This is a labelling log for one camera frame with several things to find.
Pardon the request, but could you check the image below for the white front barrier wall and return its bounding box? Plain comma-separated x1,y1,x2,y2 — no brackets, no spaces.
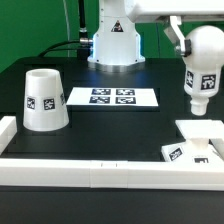
0,158,224,191

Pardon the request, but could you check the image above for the white barrier wall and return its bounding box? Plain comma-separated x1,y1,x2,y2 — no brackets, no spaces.
0,116,17,155
0,158,224,191

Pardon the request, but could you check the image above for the black cable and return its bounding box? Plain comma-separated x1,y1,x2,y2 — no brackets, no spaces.
38,37,94,58

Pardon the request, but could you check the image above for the black vertical hose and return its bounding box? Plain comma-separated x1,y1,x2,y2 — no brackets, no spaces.
77,0,89,41

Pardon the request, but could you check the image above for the white lamp bulb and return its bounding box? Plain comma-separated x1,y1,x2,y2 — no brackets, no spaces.
183,26,224,116

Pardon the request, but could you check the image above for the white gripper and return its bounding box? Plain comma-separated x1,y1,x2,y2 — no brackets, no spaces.
124,0,224,57

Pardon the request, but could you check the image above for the white marker sheet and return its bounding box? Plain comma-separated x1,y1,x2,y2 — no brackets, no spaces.
67,87,158,107

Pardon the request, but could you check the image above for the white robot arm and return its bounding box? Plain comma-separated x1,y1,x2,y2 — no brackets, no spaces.
88,0,224,72

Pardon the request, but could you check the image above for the white lamp base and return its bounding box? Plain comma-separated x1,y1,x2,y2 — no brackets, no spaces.
161,120,224,164

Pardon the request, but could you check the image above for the white left barrier wall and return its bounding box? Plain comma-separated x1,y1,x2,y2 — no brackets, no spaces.
0,116,17,155

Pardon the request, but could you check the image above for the white lamp shade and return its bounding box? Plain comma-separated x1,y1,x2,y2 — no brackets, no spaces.
23,69,69,132

